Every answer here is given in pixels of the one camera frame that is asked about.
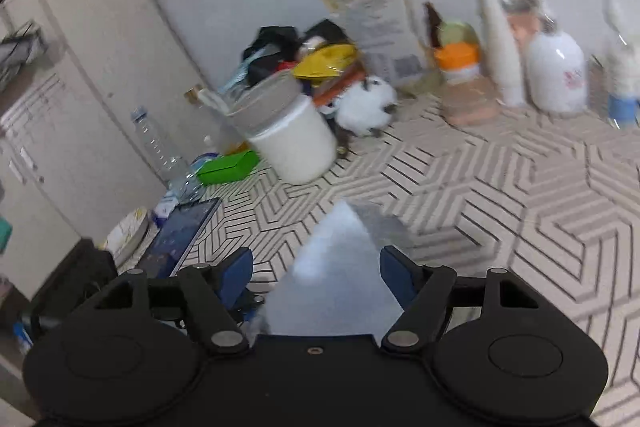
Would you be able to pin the clear spray bottle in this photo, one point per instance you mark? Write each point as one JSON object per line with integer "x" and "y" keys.
{"x": 622, "y": 107}

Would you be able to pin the white pump bottle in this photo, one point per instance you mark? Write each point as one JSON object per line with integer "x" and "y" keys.
{"x": 555, "y": 72}

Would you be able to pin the white cosmetic tube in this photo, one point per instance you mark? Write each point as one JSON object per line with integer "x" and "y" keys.
{"x": 500, "y": 47}

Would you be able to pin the green box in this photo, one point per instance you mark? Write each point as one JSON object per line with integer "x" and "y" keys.
{"x": 227, "y": 168}

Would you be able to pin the yellow packet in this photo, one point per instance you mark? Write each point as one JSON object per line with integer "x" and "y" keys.
{"x": 325, "y": 59}

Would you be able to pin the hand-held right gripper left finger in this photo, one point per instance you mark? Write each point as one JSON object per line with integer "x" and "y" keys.
{"x": 236, "y": 274}

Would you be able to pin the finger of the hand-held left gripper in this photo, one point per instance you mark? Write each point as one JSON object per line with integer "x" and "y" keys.
{"x": 255, "y": 302}

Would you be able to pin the clear plastic water bottle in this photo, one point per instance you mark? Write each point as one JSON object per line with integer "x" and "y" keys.
{"x": 160, "y": 152}

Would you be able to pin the kraft paper bag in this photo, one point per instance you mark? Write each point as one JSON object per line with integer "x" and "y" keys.
{"x": 375, "y": 7}

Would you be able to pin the crumpled clear plastic bottle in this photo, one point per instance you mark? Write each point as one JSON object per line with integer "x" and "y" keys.
{"x": 185, "y": 184}

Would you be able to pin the pink compact case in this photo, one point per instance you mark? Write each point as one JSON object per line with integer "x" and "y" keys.
{"x": 470, "y": 104}

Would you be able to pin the clear plastic packets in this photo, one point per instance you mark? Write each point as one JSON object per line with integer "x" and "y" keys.
{"x": 237, "y": 74}

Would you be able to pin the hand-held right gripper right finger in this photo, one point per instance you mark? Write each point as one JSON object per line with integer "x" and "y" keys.
{"x": 397, "y": 274}

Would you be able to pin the white paper towel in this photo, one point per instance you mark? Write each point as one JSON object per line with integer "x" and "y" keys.
{"x": 335, "y": 267}

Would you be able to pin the green round lid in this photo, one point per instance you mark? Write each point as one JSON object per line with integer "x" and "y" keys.
{"x": 457, "y": 34}

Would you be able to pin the white cabinet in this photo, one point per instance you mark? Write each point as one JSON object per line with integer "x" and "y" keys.
{"x": 100, "y": 57}

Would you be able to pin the white container with beige lid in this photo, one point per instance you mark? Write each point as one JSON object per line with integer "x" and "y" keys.
{"x": 295, "y": 147}

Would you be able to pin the clear bottle with gold cap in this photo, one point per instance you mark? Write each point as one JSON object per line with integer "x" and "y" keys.
{"x": 210, "y": 127}

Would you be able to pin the orange lid jar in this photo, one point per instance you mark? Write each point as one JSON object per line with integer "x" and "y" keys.
{"x": 455, "y": 57}

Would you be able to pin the white plate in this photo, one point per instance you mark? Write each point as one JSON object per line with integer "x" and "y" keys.
{"x": 127, "y": 234}

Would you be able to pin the white plush sheep toy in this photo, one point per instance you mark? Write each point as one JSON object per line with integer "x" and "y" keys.
{"x": 365, "y": 107}

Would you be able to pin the black bag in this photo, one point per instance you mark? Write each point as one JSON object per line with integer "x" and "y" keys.
{"x": 270, "y": 42}

